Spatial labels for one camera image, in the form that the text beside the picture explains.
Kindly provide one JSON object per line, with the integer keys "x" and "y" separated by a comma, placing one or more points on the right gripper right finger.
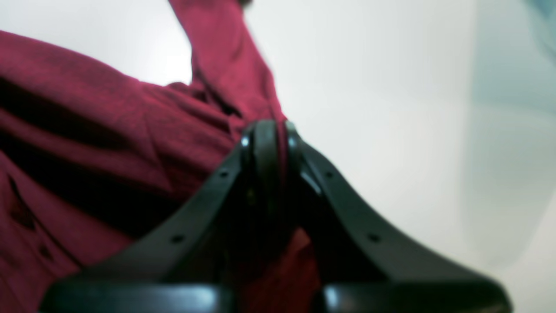
{"x": 365, "y": 264}

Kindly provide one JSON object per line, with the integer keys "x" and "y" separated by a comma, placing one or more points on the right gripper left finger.
{"x": 183, "y": 266}

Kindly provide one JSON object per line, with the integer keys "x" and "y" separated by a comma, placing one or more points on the dark red t-shirt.
{"x": 92, "y": 158}

